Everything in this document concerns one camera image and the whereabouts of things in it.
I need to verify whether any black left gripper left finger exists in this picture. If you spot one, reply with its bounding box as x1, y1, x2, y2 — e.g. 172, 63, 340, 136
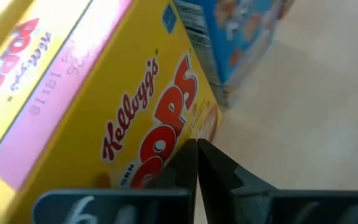
147, 139, 198, 190

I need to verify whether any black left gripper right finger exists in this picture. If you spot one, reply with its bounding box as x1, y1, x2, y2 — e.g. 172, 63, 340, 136
198, 139, 276, 224

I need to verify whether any blue cereal box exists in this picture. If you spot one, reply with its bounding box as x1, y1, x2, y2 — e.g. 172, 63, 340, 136
172, 0, 295, 108

